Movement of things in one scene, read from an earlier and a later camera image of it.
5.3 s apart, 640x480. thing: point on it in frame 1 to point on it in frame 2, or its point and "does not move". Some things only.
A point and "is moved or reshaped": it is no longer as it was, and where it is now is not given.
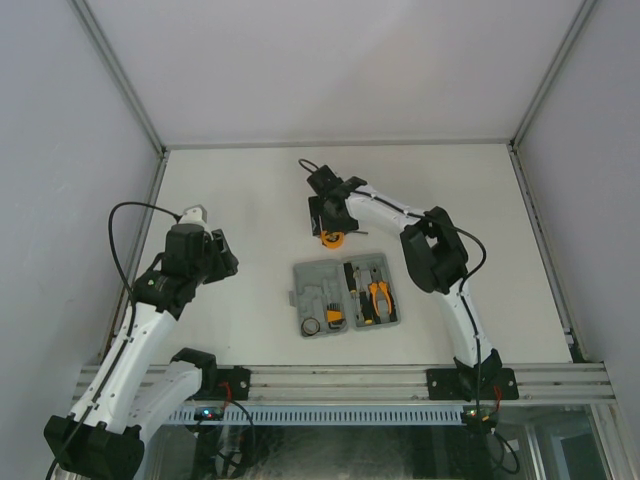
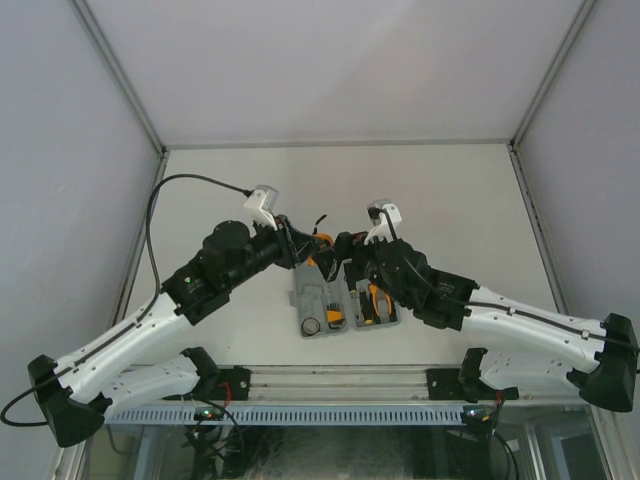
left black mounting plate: (225, 384) does not move
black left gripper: (225, 262) to (294, 247)
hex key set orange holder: (335, 316) does not move
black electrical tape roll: (310, 326) does not move
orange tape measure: (332, 240) is moved or reshaped
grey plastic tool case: (337, 296) does not move
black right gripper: (321, 223) to (329, 262)
